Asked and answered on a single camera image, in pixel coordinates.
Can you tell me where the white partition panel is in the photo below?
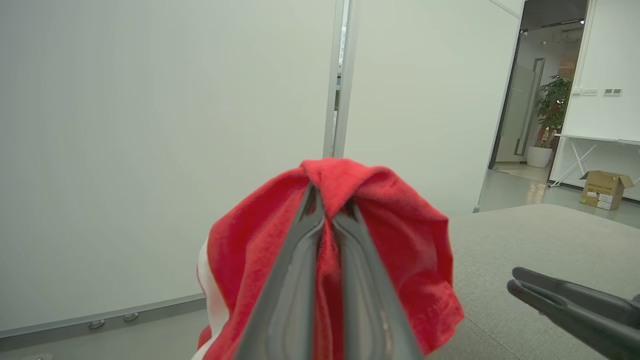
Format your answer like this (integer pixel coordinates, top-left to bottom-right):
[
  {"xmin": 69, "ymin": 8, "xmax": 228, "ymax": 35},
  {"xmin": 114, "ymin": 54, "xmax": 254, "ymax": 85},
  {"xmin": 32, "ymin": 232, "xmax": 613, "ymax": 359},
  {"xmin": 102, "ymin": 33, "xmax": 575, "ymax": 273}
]
[
  {"xmin": 343, "ymin": 0, "xmax": 527, "ymax": 217},
  {"xmin": 0, "ymin": 0, "xmax": 338, "ymax": 339}
]

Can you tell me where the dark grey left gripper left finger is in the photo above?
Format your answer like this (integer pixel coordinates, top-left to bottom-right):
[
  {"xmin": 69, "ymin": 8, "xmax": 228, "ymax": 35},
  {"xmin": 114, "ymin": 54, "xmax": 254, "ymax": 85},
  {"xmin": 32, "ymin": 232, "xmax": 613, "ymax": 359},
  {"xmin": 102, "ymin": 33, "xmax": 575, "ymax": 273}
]
[{"xmin": 234, "ymin": 182, "xmax": 327, "ymax": 360}]

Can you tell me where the green leafy indoor plant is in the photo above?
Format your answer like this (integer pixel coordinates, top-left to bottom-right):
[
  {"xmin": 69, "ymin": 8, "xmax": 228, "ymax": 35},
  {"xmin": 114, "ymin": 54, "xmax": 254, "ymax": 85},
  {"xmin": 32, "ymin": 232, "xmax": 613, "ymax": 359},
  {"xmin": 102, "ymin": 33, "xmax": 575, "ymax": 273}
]
[{"xmin": 535, "ymin": 74, "xmax": 573, "ymax": 149}]

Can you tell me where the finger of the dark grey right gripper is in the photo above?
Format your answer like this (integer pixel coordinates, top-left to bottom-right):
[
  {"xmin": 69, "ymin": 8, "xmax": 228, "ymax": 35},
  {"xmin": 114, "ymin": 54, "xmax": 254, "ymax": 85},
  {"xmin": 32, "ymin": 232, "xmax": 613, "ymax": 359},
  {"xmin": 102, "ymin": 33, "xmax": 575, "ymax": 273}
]
[
  {"xmin": 506, "ymin": 279, "xmax": 640, "ymax": 360},
  {"xmin": 511, "ymin": 266, "xmax": 640, "ymax": 317}
]

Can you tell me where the grey fabric sofa seat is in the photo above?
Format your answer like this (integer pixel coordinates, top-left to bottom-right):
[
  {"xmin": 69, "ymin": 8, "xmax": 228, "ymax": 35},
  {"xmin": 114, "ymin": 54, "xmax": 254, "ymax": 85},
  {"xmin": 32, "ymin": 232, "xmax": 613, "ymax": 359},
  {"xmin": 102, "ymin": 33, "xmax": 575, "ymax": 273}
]
[{"xmin": 425, "ymin": 203, "xmax": 640, "ymax": 360}]

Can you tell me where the white folding table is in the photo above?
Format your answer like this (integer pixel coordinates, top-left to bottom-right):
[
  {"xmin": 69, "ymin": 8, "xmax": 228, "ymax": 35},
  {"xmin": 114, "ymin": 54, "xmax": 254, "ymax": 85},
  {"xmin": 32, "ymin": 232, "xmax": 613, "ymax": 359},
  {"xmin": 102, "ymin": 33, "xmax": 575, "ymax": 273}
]
[{"xmin": 547, "ymin": 132, "xmax": 640, "ymax": 189}]

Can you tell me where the white plant pot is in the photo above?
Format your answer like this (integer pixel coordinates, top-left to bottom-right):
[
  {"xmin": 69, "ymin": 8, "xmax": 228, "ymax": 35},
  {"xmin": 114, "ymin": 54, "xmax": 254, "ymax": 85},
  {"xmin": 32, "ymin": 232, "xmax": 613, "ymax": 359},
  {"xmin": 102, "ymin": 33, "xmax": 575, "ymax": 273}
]
[{"xmin": 526, "ymin": 145, "xmax": 554, "ymax": 169}]

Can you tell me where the open cardboard box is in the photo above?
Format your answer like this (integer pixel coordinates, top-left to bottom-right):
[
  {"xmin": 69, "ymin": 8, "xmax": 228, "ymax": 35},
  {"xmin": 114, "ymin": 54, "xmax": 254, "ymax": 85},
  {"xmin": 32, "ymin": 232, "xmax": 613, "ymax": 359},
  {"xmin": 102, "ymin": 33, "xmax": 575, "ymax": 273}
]
[{"xmin": 579, "ymin": 170, "xmax": 635, "ymax": 211}]

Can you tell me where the red towel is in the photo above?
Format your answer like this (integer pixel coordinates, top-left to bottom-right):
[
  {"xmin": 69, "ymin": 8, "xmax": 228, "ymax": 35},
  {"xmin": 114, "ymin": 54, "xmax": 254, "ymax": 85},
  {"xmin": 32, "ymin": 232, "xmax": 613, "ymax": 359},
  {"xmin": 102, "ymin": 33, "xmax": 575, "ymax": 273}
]
[{"xmin": 191, "ymin": 158, "xmax": 465, "ymax": 360}]

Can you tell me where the aluminium partition post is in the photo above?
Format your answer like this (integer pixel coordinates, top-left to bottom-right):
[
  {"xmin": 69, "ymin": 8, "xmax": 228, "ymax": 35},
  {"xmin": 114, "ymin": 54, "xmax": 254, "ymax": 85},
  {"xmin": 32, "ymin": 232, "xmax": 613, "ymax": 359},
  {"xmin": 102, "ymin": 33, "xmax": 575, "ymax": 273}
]
[
  {"xmin": 322, "ymin": 0, "xmax": 347, "ymax": 159},
  {"xmin": 333, "ymin": 0, "xmax": 362, "ymax": 160}
]

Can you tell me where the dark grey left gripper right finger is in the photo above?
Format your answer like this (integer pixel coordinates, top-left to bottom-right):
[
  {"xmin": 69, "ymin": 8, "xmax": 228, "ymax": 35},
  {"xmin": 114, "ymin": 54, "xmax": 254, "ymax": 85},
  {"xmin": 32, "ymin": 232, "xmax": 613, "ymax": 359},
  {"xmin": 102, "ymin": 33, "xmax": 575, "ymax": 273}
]
[{"xmin": 331, "ymin": 199, "xmax": 424, "ymax": 360}]

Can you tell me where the glass door with metal handle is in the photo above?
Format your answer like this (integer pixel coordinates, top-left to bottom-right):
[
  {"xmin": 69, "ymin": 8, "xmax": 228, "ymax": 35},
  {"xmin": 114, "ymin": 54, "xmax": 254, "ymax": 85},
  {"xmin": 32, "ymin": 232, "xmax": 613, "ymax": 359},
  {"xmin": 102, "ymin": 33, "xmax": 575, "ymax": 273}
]
[{"xmin": 494, "ymin": 57, "xmax": 547, "ymax": 164}]

